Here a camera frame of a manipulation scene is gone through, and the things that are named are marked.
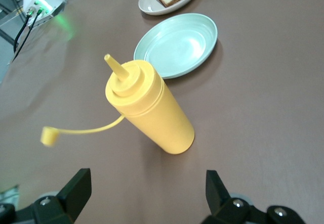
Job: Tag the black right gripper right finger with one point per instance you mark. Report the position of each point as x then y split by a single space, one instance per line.
217 196

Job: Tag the pale green plate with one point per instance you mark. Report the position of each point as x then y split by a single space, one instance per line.
177 44

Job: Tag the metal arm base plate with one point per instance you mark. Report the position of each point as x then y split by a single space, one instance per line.
7 19

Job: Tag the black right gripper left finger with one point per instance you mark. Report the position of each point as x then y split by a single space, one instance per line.
76 191

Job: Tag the yellow squeeze bottle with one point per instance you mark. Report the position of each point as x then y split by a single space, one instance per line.
157 112

